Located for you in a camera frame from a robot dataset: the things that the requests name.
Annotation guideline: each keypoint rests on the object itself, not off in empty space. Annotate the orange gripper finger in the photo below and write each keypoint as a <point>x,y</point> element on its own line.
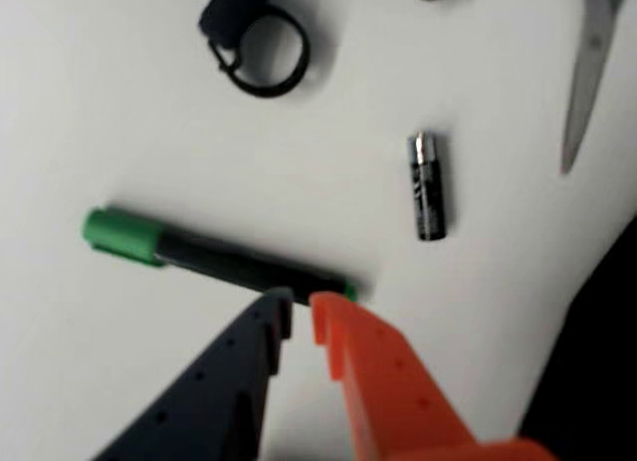
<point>393,401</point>

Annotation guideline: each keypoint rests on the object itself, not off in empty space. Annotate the black bag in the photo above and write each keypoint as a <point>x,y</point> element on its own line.
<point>592,361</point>

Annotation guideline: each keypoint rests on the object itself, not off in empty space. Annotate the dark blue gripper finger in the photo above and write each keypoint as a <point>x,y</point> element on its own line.
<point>214,396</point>

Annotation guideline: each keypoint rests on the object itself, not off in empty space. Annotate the green capped black marker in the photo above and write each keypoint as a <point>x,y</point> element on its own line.
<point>209,254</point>

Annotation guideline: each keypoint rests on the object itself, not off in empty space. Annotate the black AA battery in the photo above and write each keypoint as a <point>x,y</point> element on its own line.
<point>428,192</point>

